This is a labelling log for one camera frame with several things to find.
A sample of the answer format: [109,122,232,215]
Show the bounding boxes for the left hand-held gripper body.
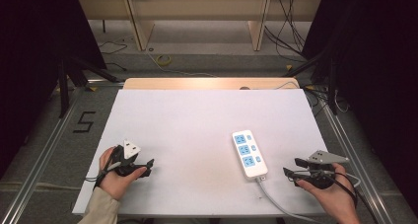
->
[109,138,148,179]

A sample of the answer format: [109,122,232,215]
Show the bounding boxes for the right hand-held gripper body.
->
[304,149,351,190]

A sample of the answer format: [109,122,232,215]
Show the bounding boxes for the person's left hand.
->
[98,146,148,201]

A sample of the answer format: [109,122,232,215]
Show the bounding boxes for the person's right hand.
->
[295,162,362,218]

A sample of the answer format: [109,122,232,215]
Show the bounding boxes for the white power strip blue sockets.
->
[231,129,269,181]

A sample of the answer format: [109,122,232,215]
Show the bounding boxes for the white board table cover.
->
[71,88,330,218]

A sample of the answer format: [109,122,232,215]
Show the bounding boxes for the black metal stand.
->
[56,55,120,119]
[281,47,340,116]

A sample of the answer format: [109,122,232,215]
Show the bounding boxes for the black curtain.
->
[0,0,108,181]
[301,0,418,217]

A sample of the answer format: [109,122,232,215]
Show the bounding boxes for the yellow tape roll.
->
[155,53,173,67]

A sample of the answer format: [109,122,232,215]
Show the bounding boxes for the wooden table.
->
[122,77,301,91]

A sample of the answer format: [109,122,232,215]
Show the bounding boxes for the light wooden shelf unit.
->
[76,0,323,52]

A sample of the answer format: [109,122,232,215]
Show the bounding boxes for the grey power strip cable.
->
[255,176,327,224]

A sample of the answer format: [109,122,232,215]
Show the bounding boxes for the aluminium floor rail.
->
[0,82,126,224]
[305,85,397,224]

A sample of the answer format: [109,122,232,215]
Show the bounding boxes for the right hand-held gripper cable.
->
[323,170,383,224]

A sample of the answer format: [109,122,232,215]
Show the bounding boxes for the hand-held gripper cable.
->
[323,170,383,224]
[85,148,123,189]

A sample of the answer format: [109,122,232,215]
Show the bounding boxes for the left hand-held gripper cable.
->
[85,148,123,189]

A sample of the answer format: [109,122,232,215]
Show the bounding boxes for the thin grey cable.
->
[249,81,301,91]

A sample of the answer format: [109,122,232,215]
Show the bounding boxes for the white floor cable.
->
[144,48,219,79]

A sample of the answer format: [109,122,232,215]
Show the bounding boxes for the thin black floor cable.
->
[98,40,129,72]

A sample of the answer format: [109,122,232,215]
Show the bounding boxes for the bundle of black cables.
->
[263,0,310,60]

